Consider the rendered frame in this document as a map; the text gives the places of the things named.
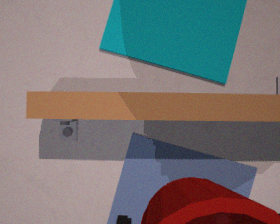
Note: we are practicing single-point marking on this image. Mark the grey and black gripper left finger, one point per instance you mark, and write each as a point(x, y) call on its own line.
point(123, 219)

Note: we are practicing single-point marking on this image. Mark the dark red cup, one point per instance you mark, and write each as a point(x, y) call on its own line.
point(194, 200)

